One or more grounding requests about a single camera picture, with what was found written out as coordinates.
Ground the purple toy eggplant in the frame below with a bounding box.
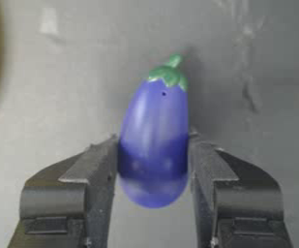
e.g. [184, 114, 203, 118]
[115, 53, 192, 209]

